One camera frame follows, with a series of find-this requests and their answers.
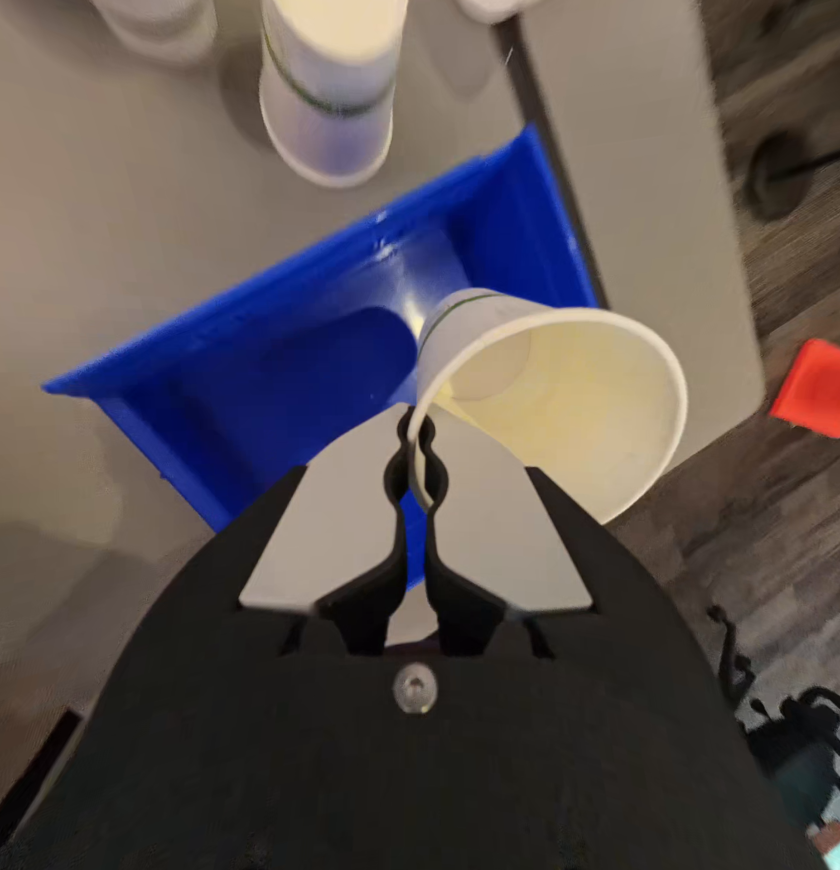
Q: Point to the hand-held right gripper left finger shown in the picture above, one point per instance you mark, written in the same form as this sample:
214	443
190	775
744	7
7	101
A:
325	537

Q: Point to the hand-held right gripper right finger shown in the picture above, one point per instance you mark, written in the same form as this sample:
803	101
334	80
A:
508	544

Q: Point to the blue plastic bin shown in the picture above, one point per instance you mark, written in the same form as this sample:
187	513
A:
257	380

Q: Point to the white paper cup green band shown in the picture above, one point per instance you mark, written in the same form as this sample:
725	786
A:
162	27
563	380
325	102

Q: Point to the orange traffic cone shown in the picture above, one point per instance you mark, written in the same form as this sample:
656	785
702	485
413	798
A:
817	387

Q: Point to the white sign stand base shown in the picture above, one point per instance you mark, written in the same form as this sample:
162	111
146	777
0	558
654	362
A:
495	8

